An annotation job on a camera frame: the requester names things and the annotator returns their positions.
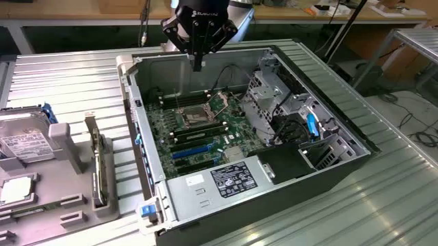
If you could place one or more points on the grey power supply unit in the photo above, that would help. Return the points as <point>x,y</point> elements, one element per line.
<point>191,197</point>

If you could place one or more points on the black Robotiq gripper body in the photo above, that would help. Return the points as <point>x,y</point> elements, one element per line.
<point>202,11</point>

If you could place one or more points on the blue plastic disk carrier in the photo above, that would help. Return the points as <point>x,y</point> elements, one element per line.
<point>50,115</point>

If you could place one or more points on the long black expansion slot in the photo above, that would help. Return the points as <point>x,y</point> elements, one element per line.
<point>198,168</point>
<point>189,146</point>
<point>197,162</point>

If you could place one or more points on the green RAM stick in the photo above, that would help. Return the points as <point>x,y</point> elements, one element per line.
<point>201,135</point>
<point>34,210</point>

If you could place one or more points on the black RAM slot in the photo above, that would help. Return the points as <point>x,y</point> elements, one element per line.
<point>185,97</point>
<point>185,104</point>
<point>197,128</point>
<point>185,100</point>
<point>185,94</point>

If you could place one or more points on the CPU socket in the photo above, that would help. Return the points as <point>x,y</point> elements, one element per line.
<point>197,118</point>

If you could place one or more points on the thin metal locking lever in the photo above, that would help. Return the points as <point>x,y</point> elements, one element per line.
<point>177,102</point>

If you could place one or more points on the perforated metal disk bay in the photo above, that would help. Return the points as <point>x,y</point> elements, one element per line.
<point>336,153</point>

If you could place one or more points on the green motherboard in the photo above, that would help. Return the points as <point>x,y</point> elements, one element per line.
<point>235,123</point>

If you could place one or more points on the wooden desk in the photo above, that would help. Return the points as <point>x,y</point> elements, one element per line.
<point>302,16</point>

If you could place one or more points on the Nvidia Quadro graphics card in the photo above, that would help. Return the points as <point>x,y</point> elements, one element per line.
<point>98,159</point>

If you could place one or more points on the open black PC case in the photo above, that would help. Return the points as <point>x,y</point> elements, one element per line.
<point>274,205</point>

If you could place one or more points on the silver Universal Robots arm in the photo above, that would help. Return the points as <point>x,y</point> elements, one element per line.
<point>239,15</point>

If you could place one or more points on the silver hard disk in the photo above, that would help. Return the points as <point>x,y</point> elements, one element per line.
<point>20,143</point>

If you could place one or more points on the black slanted pole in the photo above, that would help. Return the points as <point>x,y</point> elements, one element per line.
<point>342,33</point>

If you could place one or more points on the blue expansion slot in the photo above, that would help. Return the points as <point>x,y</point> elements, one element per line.
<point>191,153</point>

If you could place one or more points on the brown cabinet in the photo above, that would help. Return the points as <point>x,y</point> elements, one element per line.
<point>369,43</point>

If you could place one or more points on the black box on floor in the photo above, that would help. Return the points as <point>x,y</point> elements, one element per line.
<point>369,77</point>

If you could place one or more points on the black plastic air shroud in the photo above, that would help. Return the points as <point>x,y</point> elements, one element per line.
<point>281,164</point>

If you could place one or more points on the small white box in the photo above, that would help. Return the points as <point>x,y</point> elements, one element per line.
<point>341,10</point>

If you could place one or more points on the metal socket cover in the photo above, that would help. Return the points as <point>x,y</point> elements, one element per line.
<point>221,100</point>

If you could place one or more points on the small black device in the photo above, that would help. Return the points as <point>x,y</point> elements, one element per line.
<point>324,7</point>

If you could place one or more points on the metal disk bay cage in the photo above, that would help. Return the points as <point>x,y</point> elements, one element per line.
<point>265,93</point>

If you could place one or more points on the blue case latch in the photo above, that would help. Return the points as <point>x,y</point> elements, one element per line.
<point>147,210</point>

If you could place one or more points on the flat white tray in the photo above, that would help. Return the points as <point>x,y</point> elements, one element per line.
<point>386,11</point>

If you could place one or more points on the silver CPU chip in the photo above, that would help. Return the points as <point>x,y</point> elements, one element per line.
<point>15,189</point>

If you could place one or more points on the metal frame table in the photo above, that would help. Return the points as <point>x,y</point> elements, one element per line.
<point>414,38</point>

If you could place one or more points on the silver chipset heatsink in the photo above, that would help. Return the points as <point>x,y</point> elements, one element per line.
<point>234,152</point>

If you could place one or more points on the grey parts rack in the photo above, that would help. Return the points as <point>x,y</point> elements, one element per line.
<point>51,184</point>

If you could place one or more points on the orange and white box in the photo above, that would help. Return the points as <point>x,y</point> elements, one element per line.
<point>313,10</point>

